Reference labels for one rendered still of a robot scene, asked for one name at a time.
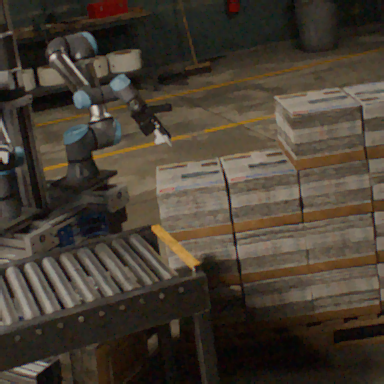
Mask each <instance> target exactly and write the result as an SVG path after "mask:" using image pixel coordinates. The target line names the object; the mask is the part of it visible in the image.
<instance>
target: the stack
mask: <svg viewBox="0 0 384 384"><path fill-rule="evenodd" d="M364 157H365V156H364ZM220 159H221V161H220V162H221V165H220V162H219V158H209V159H201V160H195V161H188V162H181V163H175V164H168V165H163V166H158V167H157V179H156V180H157V181H156V183H157V197H158V203H159V206H160V213H161V221H162V225H163V229H164V230H165V231H166V232H167V233H171V232H177V231H183V230H190V229H197V228H203V227H210V226H216V225H224V224H231V219H230V214H231V217H232V220H233V225H234V223H236V222H242V221H248V220H256V219H262V218H268V217H275V216H283V215H289V214H296V213H301V210H302V212H303V213H305V212H312V211H319V210H326V209H332V208H340V207H346V205H352V204H359V203H365V202H371V199H372V200H373V202H374V201H380V200H384V157H378V158H371V159H368V158H366V157H365V159H362V160H356V161H350V162H343V163H336V164H330V165H324V166H318V167H310V168H304V169H298V170H296V169H295V167H294V166H293V165H292V163H291V162H290V161H289V159H288V158H287V157H286V155H285V154H284V152H283V151H281V150H280V149H270V150H263V151H256V152H249V153H243V154H237V155H231V156H226V157H222V158H220ZM221 166H222V167H221ZM222 171H223V173H222ZM233 225H232V228H233ZM177 243H178V244H179V245H180V246H182V247H183V248H184V249H186V250H187V251H188V252H189V253H190V254H191V255H192V256H193V257H194V258H195V259H197V260H198V261H199V262H200V263H201V265H202V268H201V270H202V271H203V273H204V274H205V275H206V279H210V278H217V277H223V276H230V275H236V274H238V268H239V272H240V276H241V274H248V273H254V272H261V271H267V269H273V268H281V267H288V266H295V265H302V264H308V262H309V264H310V263H316V262H323V261H329V260H335V259H343V258H350V257H356V256H363V255H371V254H375V251H377V253H380V252H384V210H383V211H377V212H374V211H373V212H368V213H361V214H355V215H349V216H342V217H335V218H329V219H322V220H316V221H310V222H304V221H303V219H302V222H298V223H292V224H286V225H278V226H272V227H265V228H259V229H253V230H245V231H239V232H235V231H234V228H233V233H227V234H220V235H213V236H206V237H200V238H193V239H187V240H179V241H177ZM166 252H167V256H168V259H169V266H170V267H171V268H172V269H173V270H174V271H175V273H176V274H177V275H178V276H181V275H186V274H189V273H192V271H194V270H193V269H192V268H191V267H190V266H189V265H188V264H187V263H186V262H184V261H183V260H182V259H181V258H180V257H179V256H178V255H177V254H175V253H174V252H173V251H172V250H171V249H170V248H169V247H168V246H167V245H166ZM306 261H308V262H306ZM237 264H238V266H237ZM208 293H209V300H210V308H211V309H209V312H210V318H211V325H212V329H216V327H223V326H231V325H238V324H246V321H248V323H251V322H257V321H264V320H270V319H277V318H284V317H290V316H297V315H305V314H311V313H313V312H314V313H318V312H325V311H332V310H340V309H347V308H354V307H361V306H368V305H375V304H379V301H381V303H384V261H380V262H378V260H377V263H372V265H365V266H357V267H351V268H344V269H338V270H330V271H323V272H317V273H310V272H309V274H302V275H296V276H289V277H282V278H275V279H268V280H261V281H255V282H248V283H242V281H241V279H240V283H237V284H231V285H225V286H218V287H211V288H208ZM383 314H384V312H383V311H381V312H380V313H373V314H366V315H358V316H352V317H345V318H338V319H330V320H324V321H317V322H309V323H302V324H295V326H289V327H283V328H276V329H269V330H263V331H256V332H250V333H249V331H247V332H248V333H243V334H236V335H229V336H222V337H215V338H213V340H215V347H216V353H217V351H223V350H230V349H237V348H243V347H251V346H258V345H264V344H271V343H279V342H285V341H292V340H299V345H300V347H299V348H292V349H286V350H279V351H271V352H265V353H258V355H254V354H251V356H243V357H237V358H230V359H223V360H218V353H217V361H218V368H219V367H226V366H233V365H239V364H247V363H254V362H260V361H267V360H275V359H281V358H288V357H295V356H303V355H309V354H316V353H323V351H329V350H337V349H344V348H350V347H357V346H365V345H372V344H378V343H384V335H382V336H376V337H369V338H362V339H355V340H348V341H341V342H334V333H333V331H336V330H342V329H349V328H356V327H363V326H370V325H377V324H383V323H384V315H383ZM377 315H381V316H377ZM355 318H357V319H355ZM246 319H247V320H246ZM348 319H353V320H348ZM344 320H347V321H344ZM181 346H182V352H183V360H185V366H186V372H191V371H198V370H200V368H199V361H198V354H197V347H196V341H195V340H192V341H185V342H181Z"/></svg>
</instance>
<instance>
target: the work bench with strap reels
mask: <svg viewBox="0 0 384 384"><path fill-rule="evenodd" d="M127 3H128V2H127V0H106V1H102V0H101V2H96V3H90V4H87V7H86V8H87V11H88V15H87V16H82V17H77V19H76V18H71V20H75V21H78V20H81V21H80V22H77V23H74V24H71V25H69V24H68V25H64V24H65V23H64V24H50V25H46V27H47V30H46V31H45V33H46V36H47V39H48V38H53V37H60V36H65V35H70V34H75V33H81V32H86V31H92V30H98V29H103V28H108V27H113V26H119V25H125V24H130V31H131V37H132V43H133V50H125V51H118V52H114V53H110V54H108V55H106V57H103V56H98V57H97V56H95V57H96V60H95V62H94V65H95V69H96V72H97V76H98V80H99V83H100V84H103V83H108V82H112V81H113V80H114V78H115V77H116V76H118V75H119V74H125V75H126V76H127V77H133V76H138V83H137V84H143V83H145V82H143V76H142V75H143V74H147V73H151V75H153V83H154V89H155V90H153V91H155V92H156V91H160V90H162V89H160V88H159V81H158V74H157V67H156V61H155V54H154V48H152V40H151V34H150V27H149V20H148V15H150V11H148V10H143V11H141V12H133V8H128V4H127ZM141 21H143V23H144V29H145V36H146V42H147V49H148V56H149V62H150V66H149V65H147V64H144V63H142V57H141V51H140V50H138V44H137V37H136V31H135V25H134V23H135V22H141ZM32 29H34V28H33V27H26V28H20V29H15V30H14V34H15V39H16V44H21V43H26V42H32V41H38V40H43V39H46V38H45V34H44V31H41V32H35V33H34V32H32V31H31V30H32ZM21 71H22V76H23V81H24V86H25V92H26V95H32V98H35V97H40V96H44V95H49V94H54V93H60V92H64V91H69V90H71V89H70V88H69V87H68V86H67V84H66V83H65V82H64V79H63V78H62V77H61V76H60V74H59V73H57V72H56V70H54V69H52V68H50V66H49V65H46V66H42V67H40V68H38V76H39V82H37V83H35V78H34V72H33V69H25V70H21Z"/></svg>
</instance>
